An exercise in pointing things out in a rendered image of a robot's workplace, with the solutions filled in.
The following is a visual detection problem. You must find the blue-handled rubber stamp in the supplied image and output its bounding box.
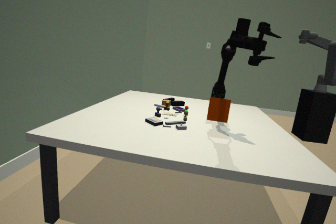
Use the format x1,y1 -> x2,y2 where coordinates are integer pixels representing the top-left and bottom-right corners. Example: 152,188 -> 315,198
154,106 -> 161,117

